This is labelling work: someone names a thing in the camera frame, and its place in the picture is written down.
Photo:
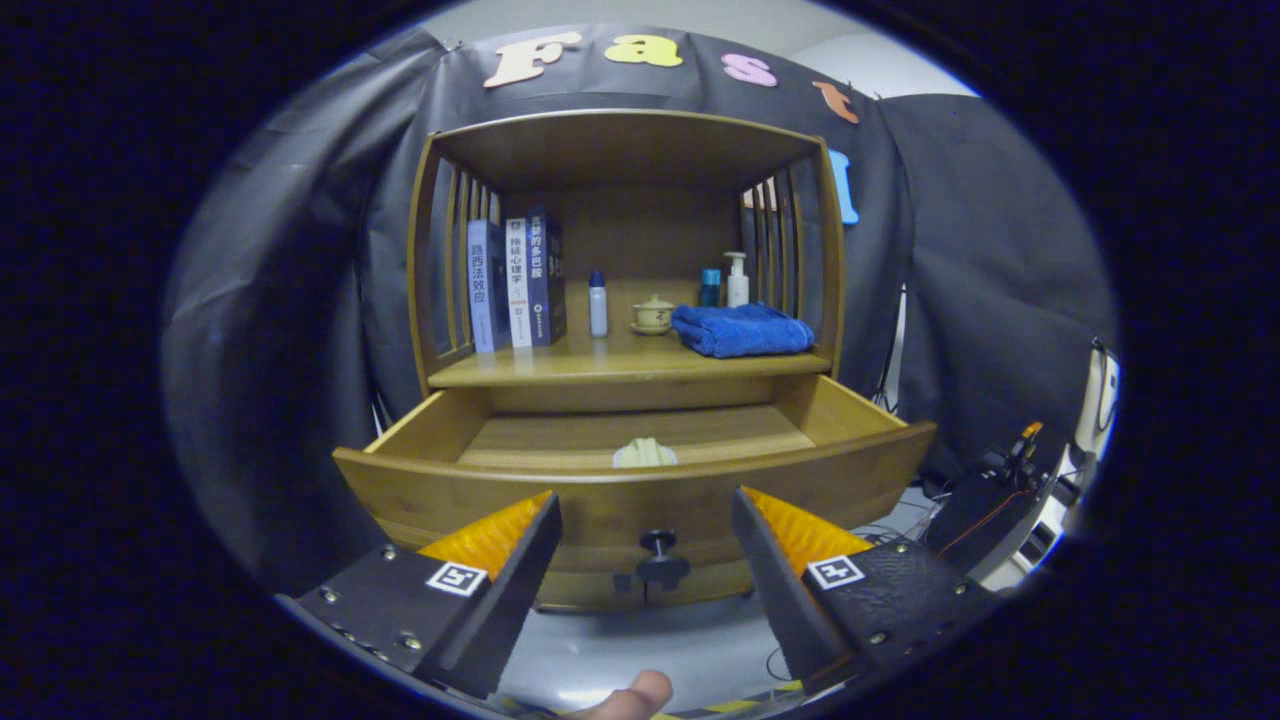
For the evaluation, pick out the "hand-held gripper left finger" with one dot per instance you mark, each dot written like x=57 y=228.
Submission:
x=510 y=605

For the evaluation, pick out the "beige lidded teacup with saucer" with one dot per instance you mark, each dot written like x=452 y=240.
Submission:
x=653 y=315

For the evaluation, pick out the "wooden cabinet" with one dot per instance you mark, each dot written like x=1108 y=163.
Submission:
x=650 y=230

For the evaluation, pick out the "white pump bottle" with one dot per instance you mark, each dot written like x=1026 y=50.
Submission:
x=738 y=290

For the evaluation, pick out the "folded blue towel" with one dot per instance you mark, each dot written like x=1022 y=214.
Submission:
x=745 y=332

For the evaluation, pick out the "white bottle with blue cap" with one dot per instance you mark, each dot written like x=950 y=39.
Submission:
x=598 y=310

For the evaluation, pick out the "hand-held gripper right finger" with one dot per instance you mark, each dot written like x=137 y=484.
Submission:
x=775 y=590

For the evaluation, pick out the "white spine book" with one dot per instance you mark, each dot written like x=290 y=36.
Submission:
x=517 y=290

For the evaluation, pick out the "yellow black floor tape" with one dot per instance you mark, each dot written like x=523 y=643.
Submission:
x=735 y=705

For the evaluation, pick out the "wooden countertop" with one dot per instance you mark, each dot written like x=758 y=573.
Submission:
x=620 y=362

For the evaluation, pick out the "teal bottle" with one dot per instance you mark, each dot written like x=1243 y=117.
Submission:
x=710 y=288

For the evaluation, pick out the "black backdrop cloth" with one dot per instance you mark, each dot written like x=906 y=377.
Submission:
x=280 y=300

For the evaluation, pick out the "pale green cleaning brush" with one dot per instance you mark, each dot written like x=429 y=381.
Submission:
x=645 y=455

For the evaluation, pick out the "white equipment frame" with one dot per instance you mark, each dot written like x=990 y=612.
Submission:
x=1100 y=400

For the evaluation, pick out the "light blue book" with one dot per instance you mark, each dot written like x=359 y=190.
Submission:
x=478 y=290

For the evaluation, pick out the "black equipment with orange part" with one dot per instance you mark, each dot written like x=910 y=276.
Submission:
x=985 y=510

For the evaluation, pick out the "wooden drawer with black knob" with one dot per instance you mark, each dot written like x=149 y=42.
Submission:
x=600 y=510

